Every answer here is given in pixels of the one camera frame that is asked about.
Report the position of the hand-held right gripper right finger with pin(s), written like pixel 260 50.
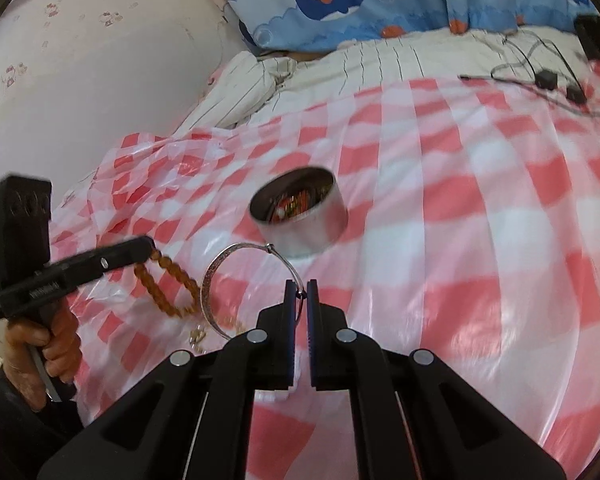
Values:
pixel 314 332

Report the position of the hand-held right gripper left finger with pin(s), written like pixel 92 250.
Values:
pixel 291 325

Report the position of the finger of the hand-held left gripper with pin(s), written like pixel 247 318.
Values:
pixel 100 260

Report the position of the round metal tin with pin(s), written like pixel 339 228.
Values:
pixel 305 240

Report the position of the silver bangle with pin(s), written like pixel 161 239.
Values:
pixel 214 264

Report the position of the person's left forearm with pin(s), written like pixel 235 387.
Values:
pixel 25 440

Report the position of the person's left hand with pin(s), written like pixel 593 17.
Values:
pixel 62 345

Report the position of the red white checked plastic tablecloth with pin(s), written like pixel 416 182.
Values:
pixel 455 240

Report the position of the cream striped bed sheet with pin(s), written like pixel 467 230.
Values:
pixel 380 65

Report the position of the blue whale print pillow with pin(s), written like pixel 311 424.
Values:
pixel 340 5

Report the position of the small black adapter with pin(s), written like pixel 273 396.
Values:
pixel 574 95
pixel 545 80

